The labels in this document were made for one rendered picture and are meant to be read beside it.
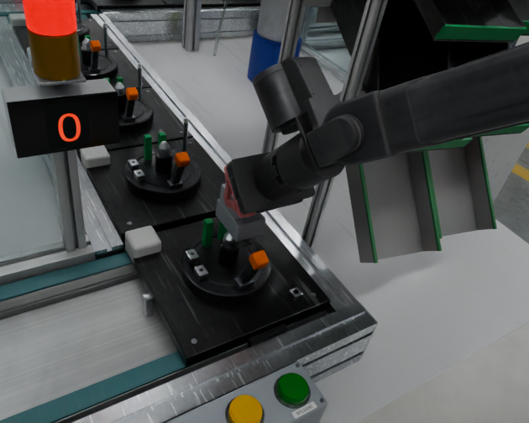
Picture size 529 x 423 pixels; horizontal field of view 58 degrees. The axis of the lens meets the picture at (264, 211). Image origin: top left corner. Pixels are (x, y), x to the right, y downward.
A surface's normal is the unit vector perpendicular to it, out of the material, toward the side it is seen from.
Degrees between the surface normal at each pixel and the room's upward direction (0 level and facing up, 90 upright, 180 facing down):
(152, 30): 90
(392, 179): 45
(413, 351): 0
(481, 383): 0
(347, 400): 0
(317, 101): 41
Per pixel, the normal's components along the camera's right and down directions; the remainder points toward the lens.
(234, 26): 0.51, 0.60
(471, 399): 0.15, -0.77
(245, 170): 0.46, -0.21
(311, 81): 0.61, -0.35
